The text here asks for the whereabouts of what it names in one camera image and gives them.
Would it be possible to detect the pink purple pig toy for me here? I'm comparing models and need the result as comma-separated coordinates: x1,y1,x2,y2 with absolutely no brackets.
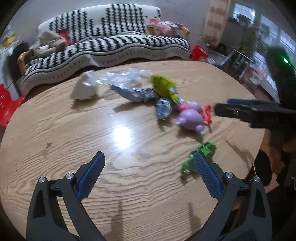
176,101,204,135

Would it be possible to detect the green toy car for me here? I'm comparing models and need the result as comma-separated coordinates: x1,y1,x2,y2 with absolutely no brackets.
181,142,217,176

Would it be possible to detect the black round trash bin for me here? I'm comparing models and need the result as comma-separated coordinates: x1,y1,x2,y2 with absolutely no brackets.
254,150,273,186

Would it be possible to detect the red plastic toy piece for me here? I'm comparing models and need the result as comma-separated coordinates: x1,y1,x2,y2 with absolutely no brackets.
203,105,212,125

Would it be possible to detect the green potted plant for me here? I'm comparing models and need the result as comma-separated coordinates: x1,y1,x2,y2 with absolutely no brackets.
237,14,270,60

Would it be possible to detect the red bag on floor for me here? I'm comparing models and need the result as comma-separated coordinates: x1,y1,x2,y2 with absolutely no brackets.
191,45,209,61

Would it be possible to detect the small crumpled foil ball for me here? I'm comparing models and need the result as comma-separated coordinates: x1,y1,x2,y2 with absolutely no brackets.
156,98,173,120

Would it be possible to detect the yellow green snack bag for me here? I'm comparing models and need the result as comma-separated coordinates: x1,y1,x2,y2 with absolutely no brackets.
151,75,179,103

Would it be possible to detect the crumpled silver blue foil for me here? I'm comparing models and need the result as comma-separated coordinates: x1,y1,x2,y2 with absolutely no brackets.
110,85,158,102

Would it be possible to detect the beige patterned curtain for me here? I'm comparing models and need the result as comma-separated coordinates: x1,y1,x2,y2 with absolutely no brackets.
203,0,231,47

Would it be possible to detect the clear crumpled plastic bag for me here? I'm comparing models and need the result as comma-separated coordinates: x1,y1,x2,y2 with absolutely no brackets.
97,68,152,87

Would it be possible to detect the red plastic child chair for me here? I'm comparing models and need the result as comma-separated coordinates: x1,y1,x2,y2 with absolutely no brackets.
0,84,26,127

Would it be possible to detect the pink cartoon pillow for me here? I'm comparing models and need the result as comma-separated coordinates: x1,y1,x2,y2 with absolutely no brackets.
147,19,183,37

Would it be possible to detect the crumpled white paper ball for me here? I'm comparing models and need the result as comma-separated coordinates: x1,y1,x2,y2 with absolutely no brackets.
71,71,99,100

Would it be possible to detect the black white striped sofa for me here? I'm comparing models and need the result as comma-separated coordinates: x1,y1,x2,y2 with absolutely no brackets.
18,4,191,95

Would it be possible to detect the brown plush toy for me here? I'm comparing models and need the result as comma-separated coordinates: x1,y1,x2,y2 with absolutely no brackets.
29,31,66,58

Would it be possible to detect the metal frame rack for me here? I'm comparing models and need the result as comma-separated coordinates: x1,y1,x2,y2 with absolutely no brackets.
219,47,253,81

